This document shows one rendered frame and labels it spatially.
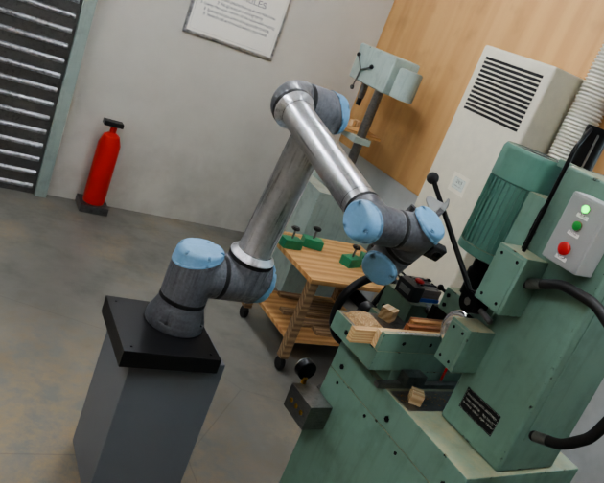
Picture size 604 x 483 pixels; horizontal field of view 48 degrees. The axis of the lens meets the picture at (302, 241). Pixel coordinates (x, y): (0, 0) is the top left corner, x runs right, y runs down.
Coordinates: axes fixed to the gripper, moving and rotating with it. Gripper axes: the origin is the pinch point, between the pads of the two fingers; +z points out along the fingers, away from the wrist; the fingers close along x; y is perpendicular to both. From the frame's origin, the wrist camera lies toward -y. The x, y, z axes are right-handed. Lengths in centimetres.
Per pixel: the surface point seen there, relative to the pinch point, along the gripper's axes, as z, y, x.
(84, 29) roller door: 129, 209, 147
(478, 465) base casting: -43, -48, 15
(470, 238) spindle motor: -3.8, -10.6, -5.6
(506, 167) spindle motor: 1.5, -3.4, -24.7
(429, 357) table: -17.6, -26.8, 22.6
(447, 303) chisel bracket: -5.7, -20.2, 13.4
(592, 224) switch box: -25, -22, -40
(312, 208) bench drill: 161, 43, 146
